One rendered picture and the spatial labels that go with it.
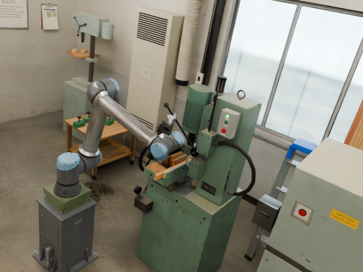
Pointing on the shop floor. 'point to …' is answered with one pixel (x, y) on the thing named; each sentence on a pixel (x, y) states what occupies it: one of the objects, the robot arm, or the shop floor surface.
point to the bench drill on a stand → (106, 31)
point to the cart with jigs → (79, 123)
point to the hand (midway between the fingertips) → (170, 120)
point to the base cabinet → (182, 237)
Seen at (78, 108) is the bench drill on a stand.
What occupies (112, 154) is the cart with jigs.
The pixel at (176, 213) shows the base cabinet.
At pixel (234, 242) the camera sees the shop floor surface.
